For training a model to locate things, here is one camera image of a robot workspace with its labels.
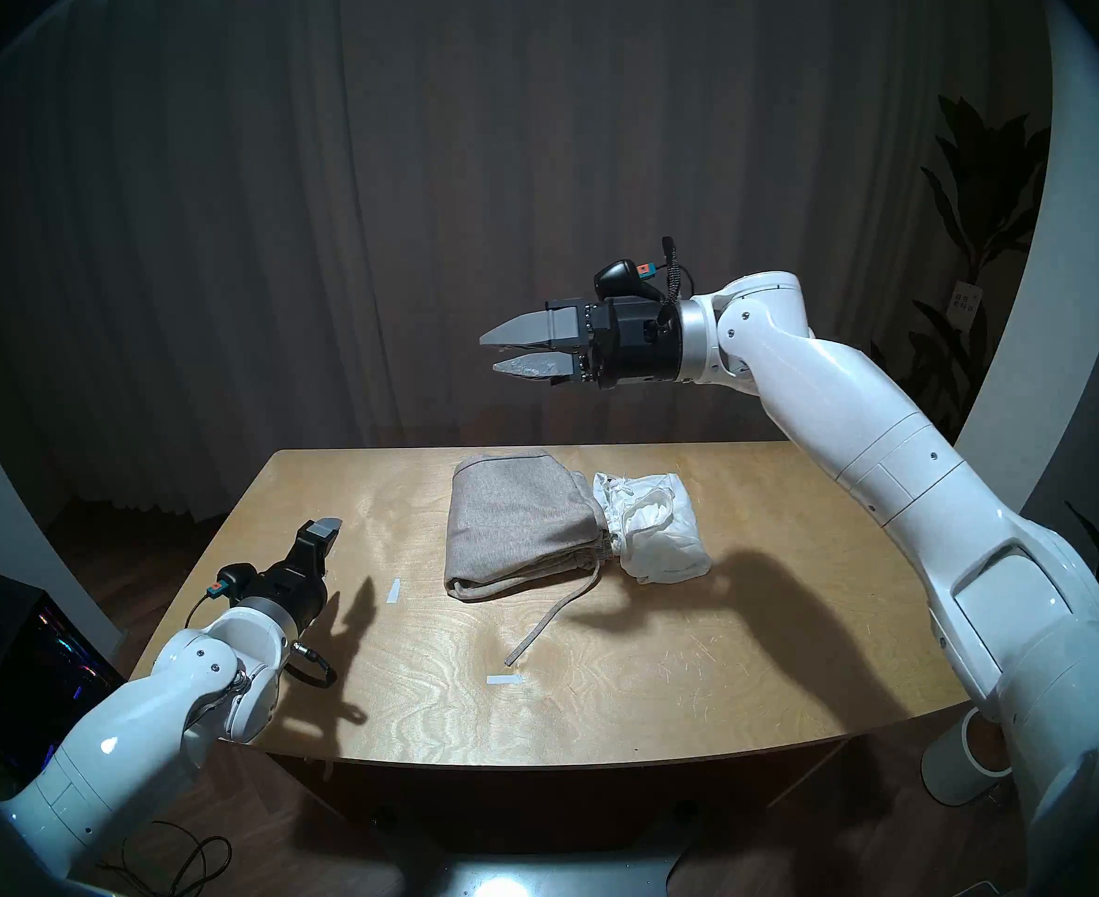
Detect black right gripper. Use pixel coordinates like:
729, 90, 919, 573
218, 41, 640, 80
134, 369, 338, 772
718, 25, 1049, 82
479, 297, 686, 390

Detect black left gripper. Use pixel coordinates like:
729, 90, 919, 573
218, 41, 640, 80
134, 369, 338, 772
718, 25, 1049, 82
248, 517, 343, 632

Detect grey drawstring pants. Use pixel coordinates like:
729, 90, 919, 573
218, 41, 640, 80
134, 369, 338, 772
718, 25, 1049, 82
444, 449, 618, 669

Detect white frilled shorts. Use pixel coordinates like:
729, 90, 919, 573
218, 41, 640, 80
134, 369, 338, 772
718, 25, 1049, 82
591, 472, 714, 586

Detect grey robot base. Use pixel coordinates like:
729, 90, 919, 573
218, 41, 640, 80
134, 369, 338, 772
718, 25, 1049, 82
400, 853, 681, 897

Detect beige pleated curtain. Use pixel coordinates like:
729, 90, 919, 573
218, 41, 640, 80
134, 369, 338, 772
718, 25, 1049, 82
0, 0, 1045, 522

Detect black computer tower with lights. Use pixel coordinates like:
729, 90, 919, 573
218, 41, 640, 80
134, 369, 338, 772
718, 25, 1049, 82
0, 576, 125, 784

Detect tall dark leafy plant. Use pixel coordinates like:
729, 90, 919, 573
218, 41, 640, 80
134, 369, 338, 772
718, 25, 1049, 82
872, 96, 1053, 532

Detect small plant in white pot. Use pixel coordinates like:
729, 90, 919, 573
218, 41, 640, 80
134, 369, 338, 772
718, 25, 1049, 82
921, 503, 1099, 807

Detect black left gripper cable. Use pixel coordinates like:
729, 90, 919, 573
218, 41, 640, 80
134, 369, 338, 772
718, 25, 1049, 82
185, 562, 338, 689

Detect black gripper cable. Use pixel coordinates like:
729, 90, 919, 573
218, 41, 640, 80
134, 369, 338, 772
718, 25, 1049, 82
638, 236, 700, 303
185, 562, 338, 689

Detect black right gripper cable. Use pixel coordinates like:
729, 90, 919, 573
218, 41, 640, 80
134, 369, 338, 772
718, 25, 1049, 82
638, 236, 700, 303

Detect black floor cable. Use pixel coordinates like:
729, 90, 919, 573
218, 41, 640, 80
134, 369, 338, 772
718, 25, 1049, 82
92, 816, 233, 897

